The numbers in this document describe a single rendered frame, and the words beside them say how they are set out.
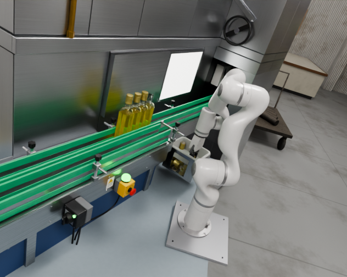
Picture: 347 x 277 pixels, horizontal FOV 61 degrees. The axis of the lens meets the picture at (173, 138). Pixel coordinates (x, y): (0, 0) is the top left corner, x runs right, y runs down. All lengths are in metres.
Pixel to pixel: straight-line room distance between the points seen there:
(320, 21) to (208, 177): 9.75
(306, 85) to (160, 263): 7.70
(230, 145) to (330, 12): 9.76
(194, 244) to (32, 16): 1.21
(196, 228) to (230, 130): 0.58
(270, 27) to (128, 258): 1.74
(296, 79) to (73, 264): 7.84
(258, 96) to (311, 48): 9.69
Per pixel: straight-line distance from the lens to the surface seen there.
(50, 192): 1.20
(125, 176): 1.41
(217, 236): 1.66
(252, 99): 1.26
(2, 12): 1.23
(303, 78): 8.66
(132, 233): 1.54
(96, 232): 1.52
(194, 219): 1.56
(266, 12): 2.31
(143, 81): 1.72
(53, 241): 1.43
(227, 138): 1.30
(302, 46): 10.85
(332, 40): 11.06
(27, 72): 1.25
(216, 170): 1.36
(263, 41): 2.30
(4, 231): 1.16
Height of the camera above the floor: 1.88
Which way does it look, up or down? 28 degrees down
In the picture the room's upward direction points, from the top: 17 degrees clockwise
